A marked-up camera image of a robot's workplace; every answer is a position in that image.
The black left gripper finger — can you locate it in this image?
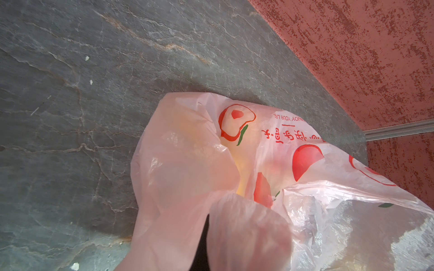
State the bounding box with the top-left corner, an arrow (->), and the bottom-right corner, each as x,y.
189,215 -> 210,271

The pink plastic bag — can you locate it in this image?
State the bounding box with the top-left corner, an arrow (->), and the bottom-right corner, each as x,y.
118,93 -> 434,271

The right aluminium corner post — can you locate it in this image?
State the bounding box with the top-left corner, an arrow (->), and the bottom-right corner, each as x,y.
364,119 -> 434,142

